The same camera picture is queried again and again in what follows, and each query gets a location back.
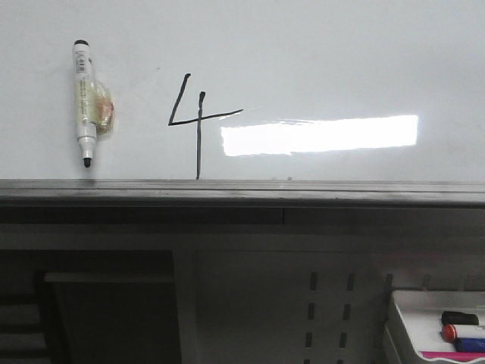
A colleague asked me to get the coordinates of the white whiteboard marker with tape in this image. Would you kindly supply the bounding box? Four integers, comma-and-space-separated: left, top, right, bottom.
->
73, 39, 114, 168

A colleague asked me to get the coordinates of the white whiteboard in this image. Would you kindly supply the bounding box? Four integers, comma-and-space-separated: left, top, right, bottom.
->
1, 1, 484, 183

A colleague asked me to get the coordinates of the red capped whiteboard marker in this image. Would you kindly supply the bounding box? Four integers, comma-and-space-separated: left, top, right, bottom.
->
441, 324, 485, 343

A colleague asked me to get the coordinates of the blue capped whiteboard marker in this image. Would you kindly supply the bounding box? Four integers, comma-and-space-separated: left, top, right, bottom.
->
454, 337, 485, 353

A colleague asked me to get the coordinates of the white perforated pegboard panel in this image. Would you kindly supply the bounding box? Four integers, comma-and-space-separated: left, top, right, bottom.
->
174, 249, 484, 363

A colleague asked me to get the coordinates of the white wavy-edged marker tray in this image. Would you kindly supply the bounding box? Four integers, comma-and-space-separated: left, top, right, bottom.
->
383, 290, 484, 363

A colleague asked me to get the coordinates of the dark grey cabinet panel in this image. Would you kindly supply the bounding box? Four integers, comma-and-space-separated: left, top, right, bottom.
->
1, 250, 182, 363

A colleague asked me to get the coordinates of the black marker cap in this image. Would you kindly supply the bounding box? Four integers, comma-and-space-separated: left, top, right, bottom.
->
441, 311, 479, 325

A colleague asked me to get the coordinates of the pink highlighter pen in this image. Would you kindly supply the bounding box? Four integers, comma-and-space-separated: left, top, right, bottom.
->
421, 351, 484, 362

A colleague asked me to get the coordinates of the grey whiteboard bottom frame rail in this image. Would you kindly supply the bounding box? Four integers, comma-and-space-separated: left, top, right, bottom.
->
1, 179, 484, 224

